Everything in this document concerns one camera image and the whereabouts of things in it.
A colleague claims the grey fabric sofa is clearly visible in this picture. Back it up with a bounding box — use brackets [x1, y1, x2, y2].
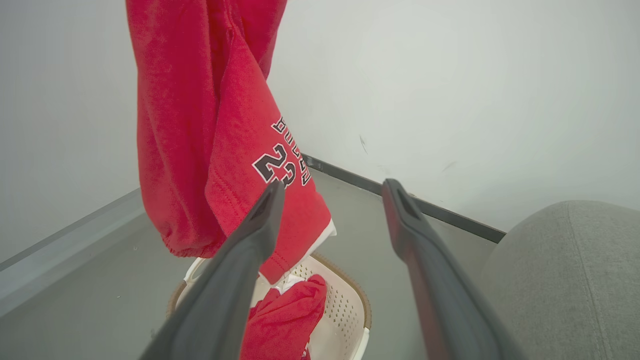
[477, 200, 640, 360]

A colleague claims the red Bulls print garment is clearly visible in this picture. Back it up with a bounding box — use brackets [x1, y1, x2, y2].
[125, 0, 333, 285]

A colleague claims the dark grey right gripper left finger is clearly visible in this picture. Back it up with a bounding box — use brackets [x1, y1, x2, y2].
[140, 181, 286, 360]

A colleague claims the plain red garment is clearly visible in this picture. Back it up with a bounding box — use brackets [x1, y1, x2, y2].
[240, 274, 328, 360]

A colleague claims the black baseboard strip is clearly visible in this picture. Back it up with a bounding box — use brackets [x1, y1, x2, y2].
[301, 154, 507, 244]

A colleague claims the white perforated laundry basket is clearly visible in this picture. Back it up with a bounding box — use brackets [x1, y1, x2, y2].
[166, 252, 372, 360]

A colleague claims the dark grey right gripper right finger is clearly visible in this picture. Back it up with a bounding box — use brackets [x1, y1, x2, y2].
[382, 178, 526, 360]

